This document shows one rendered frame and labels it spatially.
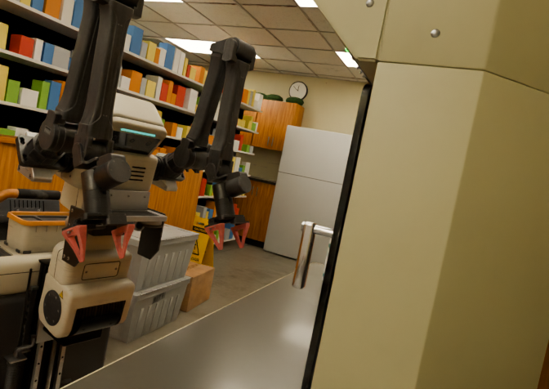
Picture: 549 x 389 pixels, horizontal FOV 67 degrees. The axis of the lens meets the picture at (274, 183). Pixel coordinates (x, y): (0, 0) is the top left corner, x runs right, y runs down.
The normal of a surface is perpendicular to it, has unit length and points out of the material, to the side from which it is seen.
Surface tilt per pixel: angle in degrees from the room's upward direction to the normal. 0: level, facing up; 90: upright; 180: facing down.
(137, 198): 90
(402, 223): 90
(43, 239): 92
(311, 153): 90
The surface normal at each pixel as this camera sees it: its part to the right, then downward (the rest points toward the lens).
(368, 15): -0.39, -0.03
